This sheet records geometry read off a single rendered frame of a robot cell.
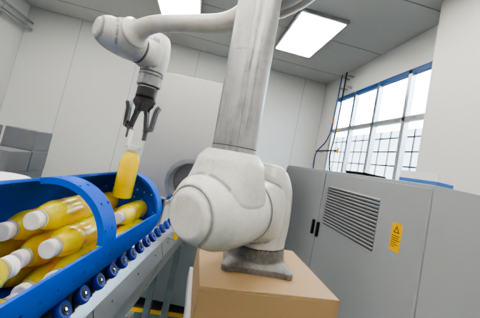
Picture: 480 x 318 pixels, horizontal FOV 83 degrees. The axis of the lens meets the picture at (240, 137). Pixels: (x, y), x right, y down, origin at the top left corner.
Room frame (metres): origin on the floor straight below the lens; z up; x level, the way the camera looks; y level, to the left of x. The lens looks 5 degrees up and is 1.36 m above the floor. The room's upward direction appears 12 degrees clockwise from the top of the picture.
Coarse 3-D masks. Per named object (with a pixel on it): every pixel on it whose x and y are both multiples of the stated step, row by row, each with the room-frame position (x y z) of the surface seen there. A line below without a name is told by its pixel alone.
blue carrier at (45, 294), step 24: (0, 192) 0.63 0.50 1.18; (24, 192) 0.72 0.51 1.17; (48, 192) 0.82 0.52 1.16; (72, 192) 0.95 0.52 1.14; (96, 192) 0.71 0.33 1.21; (144, 192) 1.14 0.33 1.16; (0, 216) 0.70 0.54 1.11; (96, 216) 0.67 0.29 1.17; (144, 216) 1.13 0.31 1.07; (120, 240) 0.76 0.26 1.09; (72, 264) 0.55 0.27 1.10; (96, 264) 0.66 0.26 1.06; (48, 288) 0.49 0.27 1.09; (72, 288) 0.60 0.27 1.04; (0, 312) 0.40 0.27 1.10; (24, 312) 0.45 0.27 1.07
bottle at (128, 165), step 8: (128, 152) 1.01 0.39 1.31; (136, 152) 1.03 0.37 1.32; (120, 160) 1.01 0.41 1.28; (128, 160) 0.99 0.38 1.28; (136, 160) 1.01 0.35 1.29; (120, 168) 1.00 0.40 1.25; (128, 168) 0.99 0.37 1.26; (136, 168) 1.02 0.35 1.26; (120, 176) 0.99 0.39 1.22; (128, 176) 1.00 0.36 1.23; (120, 184) 0.99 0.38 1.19; (128, 184) 1.00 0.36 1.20; (112, 192) 1.01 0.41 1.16; (120, 192) 0.99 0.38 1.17; (128, 192) 1.01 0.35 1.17
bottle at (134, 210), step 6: (126, 204) 0.99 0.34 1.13; (132, 204) 1.01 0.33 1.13; (138, 204) 1.05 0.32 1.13; (144, 204) 1.10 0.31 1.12; (120, 210) 0.96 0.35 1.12; (126, 210) 0.96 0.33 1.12; (132, 210) 0.98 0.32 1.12; (138, 210) 1.02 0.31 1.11; (144, 210) 1.09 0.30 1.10; (126, 216) 0.96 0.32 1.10; (132, 216) 0.98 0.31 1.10; (138, 216) 1.03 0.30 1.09; (126, 222) 0.97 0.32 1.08
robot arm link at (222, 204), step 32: (256, 0) 0.56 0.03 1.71; (256, 32) 0.56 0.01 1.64; (256, 64) 0.56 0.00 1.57; (224, 96) 0.58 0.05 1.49; (256, 96) 0.57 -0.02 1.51; (224, 128) 0.57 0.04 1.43; (256, 128) 0.58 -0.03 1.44; (224, 160) 0.54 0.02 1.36; (256, 160) 0.57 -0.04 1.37; (192, 192) 0.51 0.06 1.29; (224, 192) 0.51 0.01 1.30; (256, 192) 0.56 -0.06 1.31; (192, 224) 0.50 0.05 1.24; (224, 224) 0.50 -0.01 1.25; (256, 224) 0.58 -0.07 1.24
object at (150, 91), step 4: (140, 88) 1.00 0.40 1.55; (144, 88) 0.99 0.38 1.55; (148, 88) 1.00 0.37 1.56; (152, 88) 1.01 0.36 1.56; (136, 92) 1.00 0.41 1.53; (140, 92) 0.99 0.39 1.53; (144, 92) 0.99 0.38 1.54; (148, 92) 1.00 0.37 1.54; (152, 92) 1.01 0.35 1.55; (156, 92) 1.03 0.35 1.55; (136, 96) 1.02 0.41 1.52; (140, 96) 1.02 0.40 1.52; (144, 96) 1.01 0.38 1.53; (148, 96) 1.00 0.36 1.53; (152, 96) 1.01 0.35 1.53; (136, 100) 1.02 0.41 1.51; (140, 100) 1.02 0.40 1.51; (144, 100) 1.02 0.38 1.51; (148, 100) 1.02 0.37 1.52; (152, 100) 1.02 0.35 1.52; (148, 104) 1.02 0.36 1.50; (152, 104) 1.02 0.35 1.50; (140, 108) 1.02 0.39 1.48; (148, 108) 1.02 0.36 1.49; (152, 108) 1.03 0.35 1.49
